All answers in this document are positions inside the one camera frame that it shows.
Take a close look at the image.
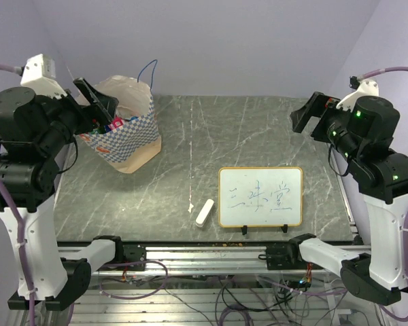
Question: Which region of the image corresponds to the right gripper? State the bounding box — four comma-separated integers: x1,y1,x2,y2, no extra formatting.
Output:
291,90,363,164

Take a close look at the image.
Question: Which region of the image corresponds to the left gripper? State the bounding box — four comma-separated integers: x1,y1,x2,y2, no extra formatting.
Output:
39,75,120,153

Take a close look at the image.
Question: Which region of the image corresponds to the checkered paper bag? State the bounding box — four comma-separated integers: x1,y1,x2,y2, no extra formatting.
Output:
80,75,162,174

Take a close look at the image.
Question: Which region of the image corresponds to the pink snack bag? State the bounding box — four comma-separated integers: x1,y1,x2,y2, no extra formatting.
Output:
105,117,126,132

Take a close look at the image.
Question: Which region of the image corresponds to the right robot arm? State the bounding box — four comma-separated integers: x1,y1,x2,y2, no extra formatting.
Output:
286,92,408,306

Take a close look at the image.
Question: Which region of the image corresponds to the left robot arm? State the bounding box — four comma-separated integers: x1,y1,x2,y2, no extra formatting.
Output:
0,78,125,311

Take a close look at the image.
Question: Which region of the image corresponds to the yellow framed whiteboard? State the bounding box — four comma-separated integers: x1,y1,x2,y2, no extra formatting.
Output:
218,166,303,228

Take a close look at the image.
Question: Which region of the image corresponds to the white eraser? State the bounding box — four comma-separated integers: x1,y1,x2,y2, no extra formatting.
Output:
194,199,215,228

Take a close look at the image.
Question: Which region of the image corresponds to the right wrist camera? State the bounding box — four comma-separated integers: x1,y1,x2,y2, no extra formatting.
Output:
336,76,379,111

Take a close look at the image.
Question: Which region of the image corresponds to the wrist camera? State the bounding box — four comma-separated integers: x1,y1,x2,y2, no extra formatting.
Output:
20,54,67,98
336,76,379,111

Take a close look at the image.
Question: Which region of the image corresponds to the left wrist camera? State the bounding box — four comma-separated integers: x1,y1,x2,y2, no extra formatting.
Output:
20,54,67,98

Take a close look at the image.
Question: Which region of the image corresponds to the aluminium rail frame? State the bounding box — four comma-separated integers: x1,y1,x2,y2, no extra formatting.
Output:
6,242,395,326

